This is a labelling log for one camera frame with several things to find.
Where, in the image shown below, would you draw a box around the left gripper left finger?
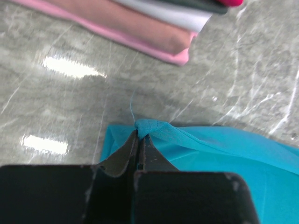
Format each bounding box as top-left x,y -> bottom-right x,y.
0,131 -> 139,224

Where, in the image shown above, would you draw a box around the grey white folded t shirt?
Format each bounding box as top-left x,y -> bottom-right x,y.
112,0 -> 228,33

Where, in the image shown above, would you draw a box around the salmon pink folded t shirt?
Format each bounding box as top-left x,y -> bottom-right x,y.
48,0 -> 191,54

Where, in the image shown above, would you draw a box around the magenta folded t shirt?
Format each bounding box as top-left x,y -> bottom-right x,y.
217,0 -> 243,7

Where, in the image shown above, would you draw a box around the teal t shirt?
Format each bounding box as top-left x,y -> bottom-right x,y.
100,119 -> 299,224

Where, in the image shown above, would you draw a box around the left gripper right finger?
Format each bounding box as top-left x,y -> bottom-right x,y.
133,136 -> 259,224

